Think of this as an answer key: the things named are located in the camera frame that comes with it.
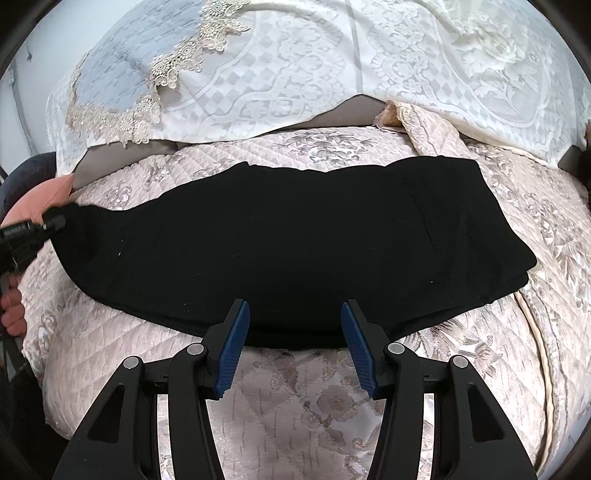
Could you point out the person's left hand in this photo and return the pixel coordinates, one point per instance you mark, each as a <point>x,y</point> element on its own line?
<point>13,317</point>

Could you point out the grey upholstered headboard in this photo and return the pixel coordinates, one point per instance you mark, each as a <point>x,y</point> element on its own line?
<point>100,161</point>

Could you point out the white lace headboard cover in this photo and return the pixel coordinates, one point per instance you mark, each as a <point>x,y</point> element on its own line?
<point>205,71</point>

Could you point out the salmon pink pillow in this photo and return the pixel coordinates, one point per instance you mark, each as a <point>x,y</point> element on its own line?
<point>51,193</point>

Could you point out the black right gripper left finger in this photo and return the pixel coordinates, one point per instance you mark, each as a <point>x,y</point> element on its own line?
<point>118,436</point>

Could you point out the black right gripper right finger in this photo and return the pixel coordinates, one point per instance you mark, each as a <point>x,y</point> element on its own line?
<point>473,437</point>

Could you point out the black pants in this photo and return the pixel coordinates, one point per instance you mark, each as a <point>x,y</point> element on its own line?
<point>415,243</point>

